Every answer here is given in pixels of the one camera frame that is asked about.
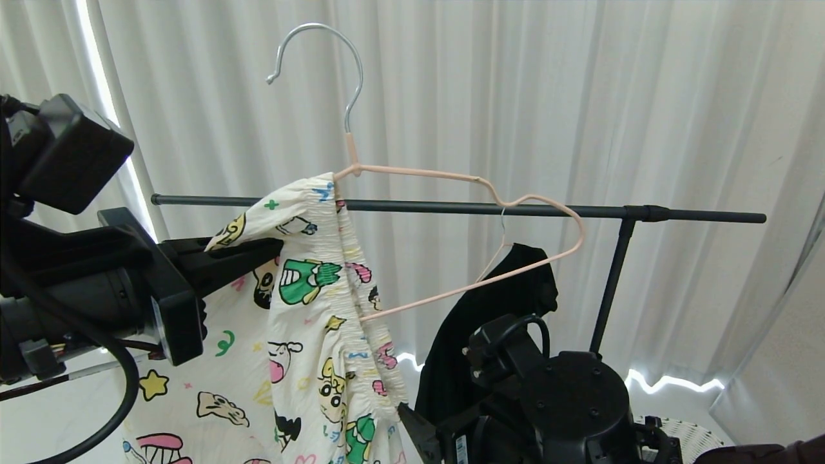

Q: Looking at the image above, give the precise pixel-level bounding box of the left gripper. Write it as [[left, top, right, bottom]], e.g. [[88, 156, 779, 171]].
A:
[[0, 208, 285, 366]]

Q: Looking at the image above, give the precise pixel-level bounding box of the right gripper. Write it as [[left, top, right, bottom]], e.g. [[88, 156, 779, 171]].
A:
[[396, 400, 536, 464]]

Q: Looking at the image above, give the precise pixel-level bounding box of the black garment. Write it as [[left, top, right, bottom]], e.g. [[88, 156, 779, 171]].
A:
[[414, 243, 559, 426]]

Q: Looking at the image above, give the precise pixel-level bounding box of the cream printed garment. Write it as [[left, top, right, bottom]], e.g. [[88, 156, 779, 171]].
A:
[[119, 173, 410, 464]]

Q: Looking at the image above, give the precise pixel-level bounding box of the pink clothes hanger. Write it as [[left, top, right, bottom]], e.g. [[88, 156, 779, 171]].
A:
[[476, 206, 514, 283], [266, 23, 586, 323]]

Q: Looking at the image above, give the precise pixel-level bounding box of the black clothes rack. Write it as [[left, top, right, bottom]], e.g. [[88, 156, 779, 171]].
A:
[[151, 193, 768, 355]]

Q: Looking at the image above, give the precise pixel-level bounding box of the white laundry basket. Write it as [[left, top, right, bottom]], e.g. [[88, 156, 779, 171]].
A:
[[635, 416, 732, 464]]

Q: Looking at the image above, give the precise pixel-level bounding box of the white curtain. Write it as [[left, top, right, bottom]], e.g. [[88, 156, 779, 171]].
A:
[[0, 0, 825, 394]]

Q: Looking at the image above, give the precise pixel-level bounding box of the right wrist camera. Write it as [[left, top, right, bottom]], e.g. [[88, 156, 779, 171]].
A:
[[464, 314, 552, 391]]

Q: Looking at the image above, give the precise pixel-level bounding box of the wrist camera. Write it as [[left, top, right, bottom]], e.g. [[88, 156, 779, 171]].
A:
[[0, 93, 135, 215], [464, 314, 552, 391]]

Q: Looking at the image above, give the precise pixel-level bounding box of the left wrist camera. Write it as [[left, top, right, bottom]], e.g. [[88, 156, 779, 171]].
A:
[[0, 93, 135, 215]]

